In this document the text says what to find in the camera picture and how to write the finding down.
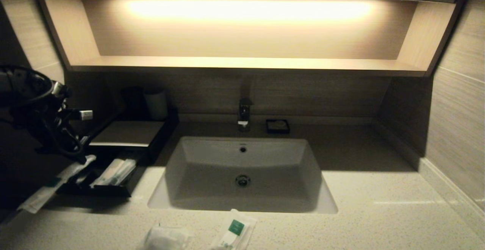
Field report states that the long white toothbrush packet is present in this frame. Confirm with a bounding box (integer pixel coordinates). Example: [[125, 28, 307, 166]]
[[17, 155, 97, 215]]

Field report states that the warm shelf light strip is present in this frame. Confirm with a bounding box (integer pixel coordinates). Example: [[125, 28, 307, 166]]
[[129, 2, 374, 21]]

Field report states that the wooden wall shelf niche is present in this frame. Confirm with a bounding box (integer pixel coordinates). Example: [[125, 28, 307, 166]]
[[32, 0, 472, 78]]

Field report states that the white comb packet green label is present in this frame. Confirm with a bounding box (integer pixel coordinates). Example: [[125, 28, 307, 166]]
[[210, 208, 257, 250]]

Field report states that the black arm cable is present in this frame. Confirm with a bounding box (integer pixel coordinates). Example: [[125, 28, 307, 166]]
[[0, 65, 86, 158]]

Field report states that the white ceramic sink basin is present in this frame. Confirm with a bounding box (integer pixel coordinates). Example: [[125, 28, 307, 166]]
[[147, 136, 338, 214]]

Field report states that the black soap dish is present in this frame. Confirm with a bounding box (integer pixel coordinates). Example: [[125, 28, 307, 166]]
[[266, 119, 291, 134]]

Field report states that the black pull-out box drawer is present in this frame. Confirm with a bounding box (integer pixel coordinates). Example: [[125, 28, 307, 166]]
[[56, 152, 149, 198]]

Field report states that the dark grey tumbler cup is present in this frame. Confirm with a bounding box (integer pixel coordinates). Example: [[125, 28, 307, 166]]
[[120, 86, 148, 121]]

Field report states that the crumpled white shower cap packet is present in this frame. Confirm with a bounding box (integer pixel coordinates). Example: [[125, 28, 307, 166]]
[[143, 224, 190, 250]]

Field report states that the black amenity tray box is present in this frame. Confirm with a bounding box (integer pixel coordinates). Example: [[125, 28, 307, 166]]
[[81, 107, 180, 165]]

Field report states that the chrome faucet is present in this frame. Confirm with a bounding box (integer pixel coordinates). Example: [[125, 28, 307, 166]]
[[238, 98, 253, 131]]

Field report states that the light grey tumbler cup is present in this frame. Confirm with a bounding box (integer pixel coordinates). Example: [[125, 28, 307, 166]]
[[143, 87, 169, 121]]

